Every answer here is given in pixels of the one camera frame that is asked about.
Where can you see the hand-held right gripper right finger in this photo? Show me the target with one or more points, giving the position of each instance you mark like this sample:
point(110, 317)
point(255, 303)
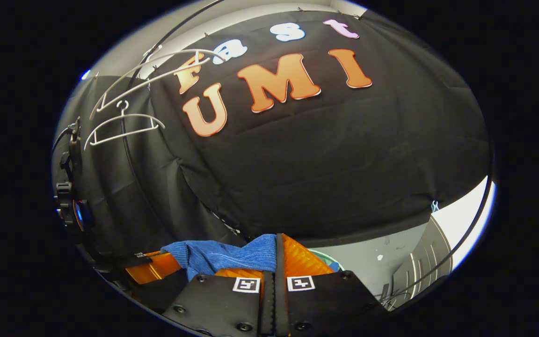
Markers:
point(280, 257)

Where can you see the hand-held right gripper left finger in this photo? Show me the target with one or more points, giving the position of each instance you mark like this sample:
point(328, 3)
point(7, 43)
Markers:
point(222, 304)

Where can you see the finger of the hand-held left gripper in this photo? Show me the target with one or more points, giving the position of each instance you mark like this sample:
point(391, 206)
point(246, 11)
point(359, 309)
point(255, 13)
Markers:
point(155, 269)

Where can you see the green laundry hamper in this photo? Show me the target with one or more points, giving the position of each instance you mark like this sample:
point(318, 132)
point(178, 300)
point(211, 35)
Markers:
point(328, 256)

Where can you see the white plastic clothes hanger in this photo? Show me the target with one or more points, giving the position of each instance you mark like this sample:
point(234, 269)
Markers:
point(157, 58)
point(124, 117)

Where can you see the grey ribbed panel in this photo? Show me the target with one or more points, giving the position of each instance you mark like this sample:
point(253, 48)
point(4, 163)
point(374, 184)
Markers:
point(424, 262)

